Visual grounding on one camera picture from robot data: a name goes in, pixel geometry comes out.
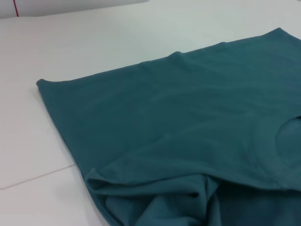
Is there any teal blue FREE t-shirt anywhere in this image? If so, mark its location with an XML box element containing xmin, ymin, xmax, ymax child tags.
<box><xmin>35</xmin><ymin>27</ymin><xmax>301</xmax><ymax>226</ymax></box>

